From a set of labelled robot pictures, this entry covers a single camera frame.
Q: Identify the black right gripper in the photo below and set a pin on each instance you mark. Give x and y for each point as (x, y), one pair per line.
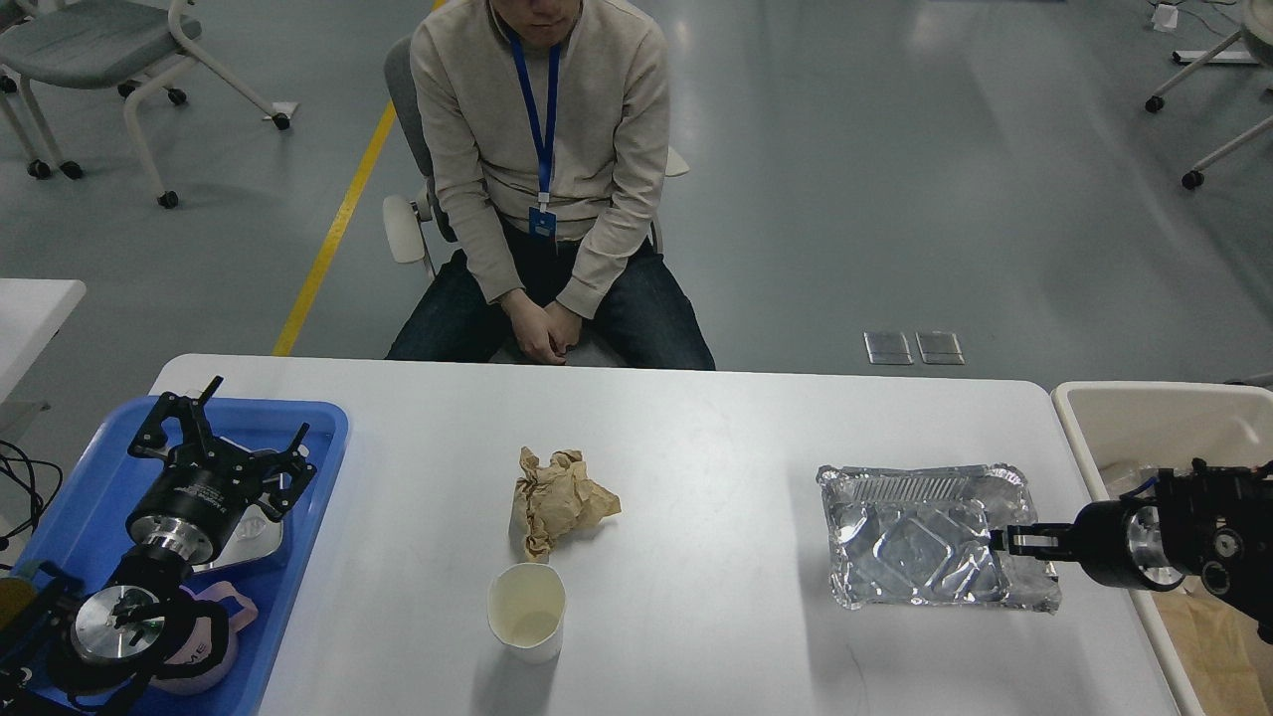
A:
(1118, 544)

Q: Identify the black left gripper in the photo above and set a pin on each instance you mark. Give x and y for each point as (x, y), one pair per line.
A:
(180, 511)

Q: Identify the stainless steel rectangular tray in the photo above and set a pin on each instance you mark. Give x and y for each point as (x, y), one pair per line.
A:
(252, 536)

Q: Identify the aluminium foil container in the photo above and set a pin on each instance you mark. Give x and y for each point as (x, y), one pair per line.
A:
(923, 537)

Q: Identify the pink HOME mug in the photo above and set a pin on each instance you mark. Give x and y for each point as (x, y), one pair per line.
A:
(215, 656)

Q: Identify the brown paper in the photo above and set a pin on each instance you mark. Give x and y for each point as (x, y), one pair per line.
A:
(555, 498)
(1213, 646)

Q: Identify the white paper cup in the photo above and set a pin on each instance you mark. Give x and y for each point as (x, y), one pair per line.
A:
(526, 608)

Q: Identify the dark blue HOME mug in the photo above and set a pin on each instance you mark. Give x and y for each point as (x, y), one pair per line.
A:
(18, 592)

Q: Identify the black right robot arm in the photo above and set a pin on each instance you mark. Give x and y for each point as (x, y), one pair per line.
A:
(1210, 522)

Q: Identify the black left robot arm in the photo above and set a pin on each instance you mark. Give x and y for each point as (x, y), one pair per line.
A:
(163, 578)

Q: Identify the crumpled foil in bin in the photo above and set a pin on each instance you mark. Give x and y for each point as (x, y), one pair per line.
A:
(1130, 480)

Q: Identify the beige plastic bin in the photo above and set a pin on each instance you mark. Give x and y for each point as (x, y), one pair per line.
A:
(1113, 426)

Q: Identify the blue plastic tray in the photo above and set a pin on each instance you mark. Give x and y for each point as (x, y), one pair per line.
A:
(84, 534)

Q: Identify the right metal floor plate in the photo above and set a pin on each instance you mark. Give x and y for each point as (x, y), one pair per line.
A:
(940, 347)

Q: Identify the metal floor plate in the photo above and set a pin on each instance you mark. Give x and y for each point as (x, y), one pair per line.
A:
(940, 347)
(889, 348)

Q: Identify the brown paper in bin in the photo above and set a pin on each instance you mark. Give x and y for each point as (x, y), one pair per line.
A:
(1213, 646)

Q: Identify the left metal floor plate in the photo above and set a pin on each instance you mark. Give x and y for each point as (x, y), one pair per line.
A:
(889, 348)

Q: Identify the white side table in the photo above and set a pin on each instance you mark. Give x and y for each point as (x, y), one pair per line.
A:
(32, 313)

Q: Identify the white grey rolling chair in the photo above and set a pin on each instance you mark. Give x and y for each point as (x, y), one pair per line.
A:
(97, 45)

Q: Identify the seated person in beige sweater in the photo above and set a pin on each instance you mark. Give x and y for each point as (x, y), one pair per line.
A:
(548, 124)

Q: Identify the white power adapter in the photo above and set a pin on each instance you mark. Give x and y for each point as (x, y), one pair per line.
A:
(1165, 18)

